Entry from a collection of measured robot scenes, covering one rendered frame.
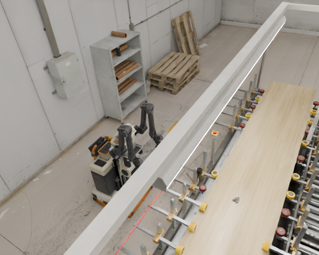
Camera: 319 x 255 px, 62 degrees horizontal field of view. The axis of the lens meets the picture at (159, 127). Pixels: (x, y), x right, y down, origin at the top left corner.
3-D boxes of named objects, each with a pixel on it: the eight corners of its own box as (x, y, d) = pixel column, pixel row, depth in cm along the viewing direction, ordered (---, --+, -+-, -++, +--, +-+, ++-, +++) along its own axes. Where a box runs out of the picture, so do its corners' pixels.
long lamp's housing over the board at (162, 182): (144, 182, 122) (142, 170, 117) (272, 22, 277) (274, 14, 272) (166, 193, 117) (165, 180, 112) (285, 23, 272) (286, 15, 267)
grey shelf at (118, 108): (106, 118, 554) (89, 45, 457) (131, 97, 612) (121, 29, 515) (122, 124, 534) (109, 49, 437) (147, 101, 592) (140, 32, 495)
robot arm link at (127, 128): (121, 120, 269) (115, 126, 263) (132, 126, 265) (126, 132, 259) (121, 149, 301) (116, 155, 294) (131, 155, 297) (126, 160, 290)
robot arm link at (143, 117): (144, 99, 298) (138, 103, 291) (154, 103, 294) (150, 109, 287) (142, 127, 329) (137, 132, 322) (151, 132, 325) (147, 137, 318)
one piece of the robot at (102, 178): (96, 195, 381) (82, 153, 329) (119, 169, 417) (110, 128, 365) (115, 204, 367) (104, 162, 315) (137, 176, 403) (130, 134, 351)
